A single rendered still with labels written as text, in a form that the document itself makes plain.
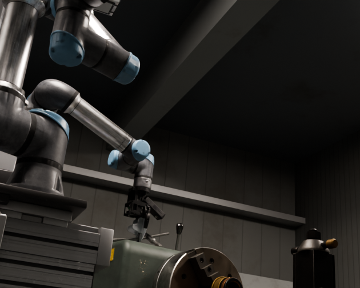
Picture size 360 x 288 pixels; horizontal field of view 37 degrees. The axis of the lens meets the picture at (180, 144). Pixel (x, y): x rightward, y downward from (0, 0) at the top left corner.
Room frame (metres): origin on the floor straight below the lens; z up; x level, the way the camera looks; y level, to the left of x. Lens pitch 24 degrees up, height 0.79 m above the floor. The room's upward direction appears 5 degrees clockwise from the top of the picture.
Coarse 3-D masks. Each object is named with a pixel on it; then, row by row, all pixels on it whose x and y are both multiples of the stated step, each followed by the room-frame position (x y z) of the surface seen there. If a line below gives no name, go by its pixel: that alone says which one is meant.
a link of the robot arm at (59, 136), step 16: (32, 112) 1.23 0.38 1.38; (48, 112) 1.23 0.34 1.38; (32, 128) 1.19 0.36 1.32; (48, 128) 1.22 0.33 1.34; (64, 128) 1.25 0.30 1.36; (32, 144) 1.21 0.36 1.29; (48, 144) 1.23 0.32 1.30; (64, 144) 1.27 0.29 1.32; (16, 160) 1.26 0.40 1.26; (64, 160) 1.29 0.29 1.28
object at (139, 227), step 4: (140, 220) 2.09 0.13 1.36; (144, 220) 2.09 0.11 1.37; (136, 224) 2.08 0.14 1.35; (140, 224) 2.09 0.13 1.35; (136, 228) 2.08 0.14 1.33; (140, 228) 2.09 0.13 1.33; (144, 228) 2.09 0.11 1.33; (140, 232) 2.09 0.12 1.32; (144, 232) 2.10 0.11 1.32; (140, 236) 2.10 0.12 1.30; (140, 240) 2.11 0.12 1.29
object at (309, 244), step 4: (308, 240) 1.35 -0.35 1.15; (312, 240) 1.34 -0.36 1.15; (316, 240) 1.34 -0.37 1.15; (320, 240) 1.34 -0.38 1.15; (304, 244) 1.35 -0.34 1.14; (308, 244) 1.34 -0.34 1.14; (312, 244) 1.34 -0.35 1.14; (316, 244) 1.33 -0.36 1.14; (320, 244) 1.34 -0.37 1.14; (300, 248) 1.35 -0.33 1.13; (304, 248) 1.34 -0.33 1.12; (308, 248) 1.34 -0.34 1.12; (312, 248) 1.33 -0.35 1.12; (316, 248) 1.33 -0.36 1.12; (320, 248) 1.33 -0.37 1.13; (324, 248) 1.33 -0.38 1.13; (328, 252) 1.34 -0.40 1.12
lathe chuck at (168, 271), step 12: (204, 252) 1.89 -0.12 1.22; (216, 252) 1.92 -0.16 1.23; (168, 264) 1.89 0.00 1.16; (180, 264) 1.85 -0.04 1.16; (216, 264) 1.92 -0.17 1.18; (228, 264) 1.95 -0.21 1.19; (168, 276) 1.85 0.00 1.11; (180, 276) 1.85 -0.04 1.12; (192, 276) 1.87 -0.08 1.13; (228, 276) 1.95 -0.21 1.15
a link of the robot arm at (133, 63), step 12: (96, 24) 1.13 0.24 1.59; (108, 36) 1.09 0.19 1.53; (108, 48) 1.03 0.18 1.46; (120, 48) 1.06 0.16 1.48; (108, 60) 1.04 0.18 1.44; (120, 60) 1.06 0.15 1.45; (132, 60) 1.08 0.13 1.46; (108, 72) 1.07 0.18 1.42; (120, 72) 1.08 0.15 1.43; (132, 72) 1.09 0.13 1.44
